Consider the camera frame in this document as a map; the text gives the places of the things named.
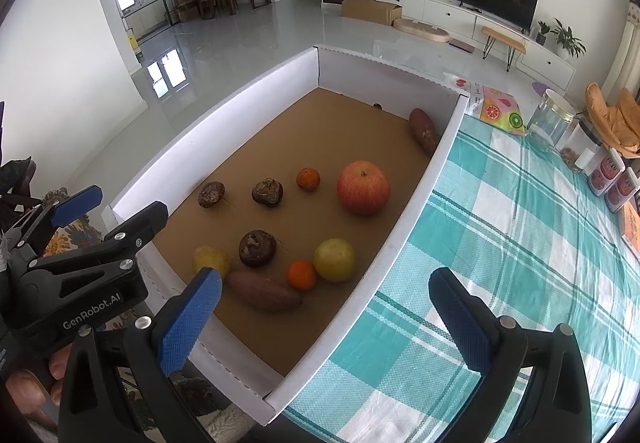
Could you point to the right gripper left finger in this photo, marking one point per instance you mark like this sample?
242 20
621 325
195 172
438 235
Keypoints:
182 319

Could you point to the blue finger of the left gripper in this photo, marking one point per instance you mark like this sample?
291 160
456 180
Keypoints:
76 206

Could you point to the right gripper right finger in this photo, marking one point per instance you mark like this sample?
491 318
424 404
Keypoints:
471 325

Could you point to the yellow-green plum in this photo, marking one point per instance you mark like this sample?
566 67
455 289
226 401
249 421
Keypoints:
335 260
213 258

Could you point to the sweet potato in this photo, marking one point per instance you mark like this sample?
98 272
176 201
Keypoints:
423 131
261 293

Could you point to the small dark mangosteen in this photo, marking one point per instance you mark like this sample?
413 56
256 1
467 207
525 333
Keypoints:
211 194

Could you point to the small tangerine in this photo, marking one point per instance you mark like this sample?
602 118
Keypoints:
301 275
308 179

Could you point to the red apple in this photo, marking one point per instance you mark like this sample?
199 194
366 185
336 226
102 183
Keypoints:
363 188

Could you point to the person's left hand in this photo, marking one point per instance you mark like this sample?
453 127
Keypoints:
28 393

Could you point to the teal checked tablecloth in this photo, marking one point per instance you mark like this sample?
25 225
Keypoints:
526 235

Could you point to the orange book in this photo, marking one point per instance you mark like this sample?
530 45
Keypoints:
629 224

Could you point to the white cardboard box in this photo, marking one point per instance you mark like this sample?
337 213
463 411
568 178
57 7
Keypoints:
324 109

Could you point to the clear jar black lid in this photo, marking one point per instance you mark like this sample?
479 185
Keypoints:
580 144

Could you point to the right red white tin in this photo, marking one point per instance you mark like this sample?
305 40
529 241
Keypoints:
622 190

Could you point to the red white tin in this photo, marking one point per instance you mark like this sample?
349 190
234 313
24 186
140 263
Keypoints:
608 167
622 190

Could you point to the left red white tin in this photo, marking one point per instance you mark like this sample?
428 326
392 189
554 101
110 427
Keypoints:
608 167

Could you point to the fruit print pouch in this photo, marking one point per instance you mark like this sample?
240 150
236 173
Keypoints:
501 111

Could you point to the clear glass jar gold lid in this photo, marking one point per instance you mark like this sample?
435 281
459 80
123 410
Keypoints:
551 119

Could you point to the orange cushion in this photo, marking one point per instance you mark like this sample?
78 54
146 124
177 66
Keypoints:
618 126

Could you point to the white tv cabinet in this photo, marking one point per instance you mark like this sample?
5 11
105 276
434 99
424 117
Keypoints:
536 61

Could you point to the wooden bench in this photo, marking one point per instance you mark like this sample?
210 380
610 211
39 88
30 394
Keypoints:
514 46

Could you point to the green potted plant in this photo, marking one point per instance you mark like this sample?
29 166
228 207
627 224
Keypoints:
567 41

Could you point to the brown cardboard box on floor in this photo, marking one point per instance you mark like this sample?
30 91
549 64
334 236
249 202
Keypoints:
378 12

